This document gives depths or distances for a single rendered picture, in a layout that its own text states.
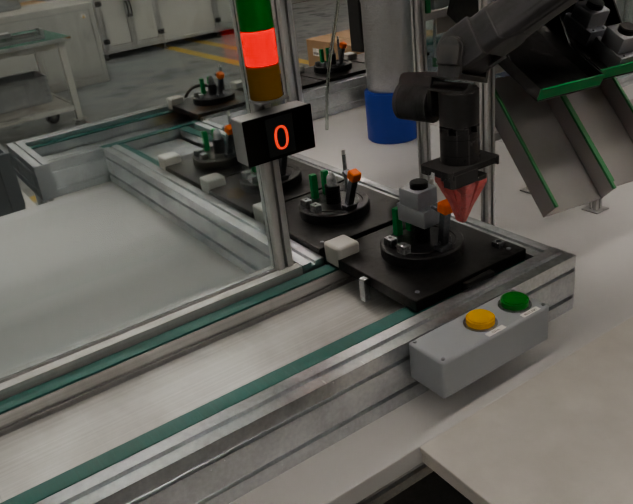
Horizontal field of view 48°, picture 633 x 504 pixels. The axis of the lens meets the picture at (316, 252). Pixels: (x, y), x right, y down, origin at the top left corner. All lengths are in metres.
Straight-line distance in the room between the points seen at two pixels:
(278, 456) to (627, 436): 0.45
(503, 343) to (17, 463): 0.66
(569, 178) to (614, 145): 0.15
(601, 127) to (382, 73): 0.79
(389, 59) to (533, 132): 0.79
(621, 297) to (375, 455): 0.55
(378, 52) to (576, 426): 1.31
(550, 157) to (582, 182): 0.07
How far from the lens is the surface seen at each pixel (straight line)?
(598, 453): 0.99
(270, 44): 1.06
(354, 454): 0.97
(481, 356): 1.00
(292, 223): 1.36
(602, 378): 1.11
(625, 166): 1.45
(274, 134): 1.08
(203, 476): 0.89
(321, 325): 1.13
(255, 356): 1.08
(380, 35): 2.04
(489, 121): 1.29
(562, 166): 1.35
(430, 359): 0.96
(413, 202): 1.15
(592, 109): 1.48
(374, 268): 1.16
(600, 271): 1.38
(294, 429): 0.93
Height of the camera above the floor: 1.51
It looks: 26 degrees down
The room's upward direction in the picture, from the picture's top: 7 degrees counter-clockwise
